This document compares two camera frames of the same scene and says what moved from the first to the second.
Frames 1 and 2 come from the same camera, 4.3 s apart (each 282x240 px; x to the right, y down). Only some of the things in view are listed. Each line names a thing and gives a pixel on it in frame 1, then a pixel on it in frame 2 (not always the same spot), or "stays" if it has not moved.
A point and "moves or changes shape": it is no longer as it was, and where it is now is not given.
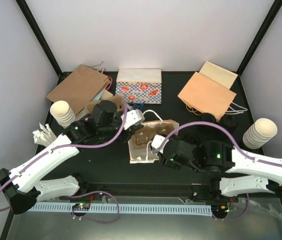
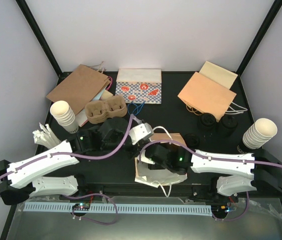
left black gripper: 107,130 -> 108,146
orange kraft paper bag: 140,149 moves or changes shape
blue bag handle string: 141,105 stays
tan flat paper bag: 222,76 stays
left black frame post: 28,15 stays
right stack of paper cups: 262,131 stays
